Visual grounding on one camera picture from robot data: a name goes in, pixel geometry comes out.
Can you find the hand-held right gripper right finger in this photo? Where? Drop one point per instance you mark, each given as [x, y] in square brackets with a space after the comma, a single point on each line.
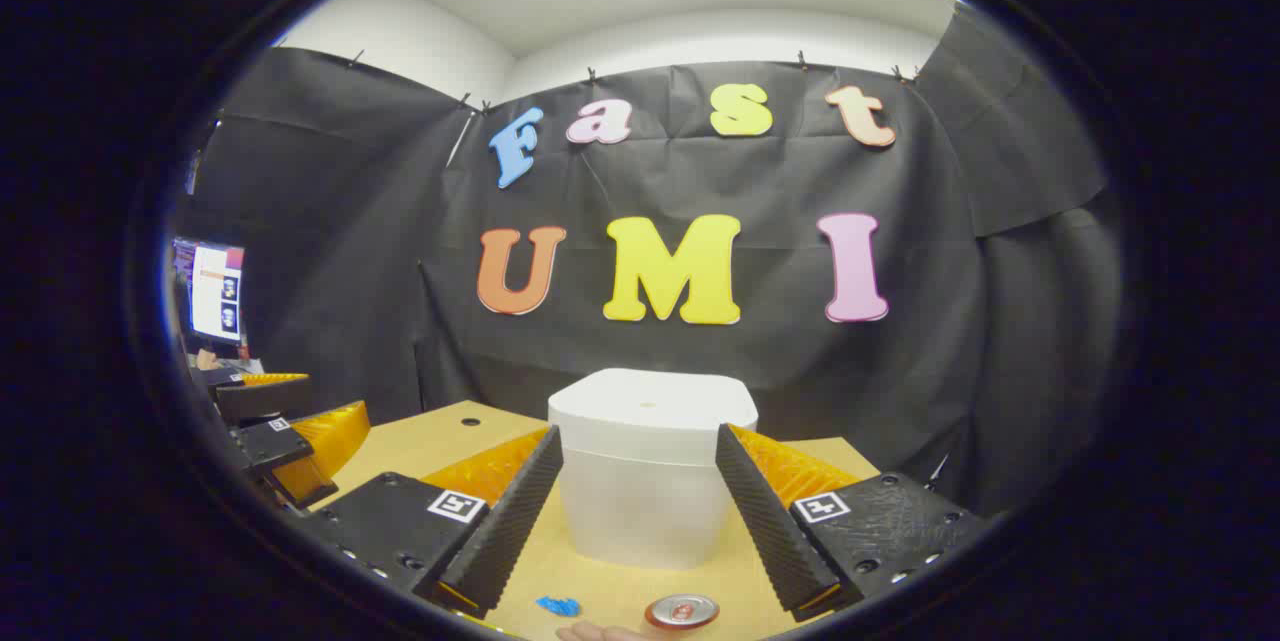
[765, 521]

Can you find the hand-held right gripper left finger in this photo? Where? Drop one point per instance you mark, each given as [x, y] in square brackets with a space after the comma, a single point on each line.
[510, 521]

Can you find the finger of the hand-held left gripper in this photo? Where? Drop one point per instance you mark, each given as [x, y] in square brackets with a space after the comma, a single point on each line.
[300, 456]
[262, 399]

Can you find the blue paper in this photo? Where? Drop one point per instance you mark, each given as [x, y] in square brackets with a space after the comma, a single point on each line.
[558, 606]

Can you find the white desktop garbage bin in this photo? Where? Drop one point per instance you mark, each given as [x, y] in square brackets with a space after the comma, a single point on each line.
[650, 481]

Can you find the red pop can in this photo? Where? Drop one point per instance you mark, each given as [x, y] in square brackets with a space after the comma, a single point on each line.
[682, 611]

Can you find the wooden desktop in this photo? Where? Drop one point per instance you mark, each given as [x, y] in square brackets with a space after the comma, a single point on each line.
[600, 583]

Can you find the computer monitor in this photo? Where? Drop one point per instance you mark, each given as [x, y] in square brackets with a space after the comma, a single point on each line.
[215, 291]

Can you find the black backdrop cloth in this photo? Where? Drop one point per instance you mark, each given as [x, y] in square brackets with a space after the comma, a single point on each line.
[400, 221]

